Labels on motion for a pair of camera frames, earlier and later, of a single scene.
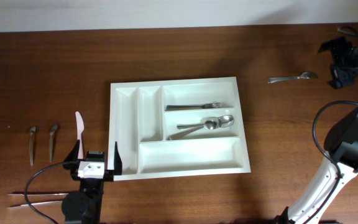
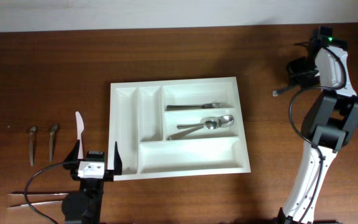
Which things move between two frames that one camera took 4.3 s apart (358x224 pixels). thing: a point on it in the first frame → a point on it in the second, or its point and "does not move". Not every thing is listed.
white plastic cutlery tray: x=176 y=128 does not move
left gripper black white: x=109 y=173 does not move
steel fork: x=304 y=75 → x=275 y=93
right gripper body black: x=347 y=61 → x=302 y=71
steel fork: x=212 y=105 does not move
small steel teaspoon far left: x=31 y=144 does not move
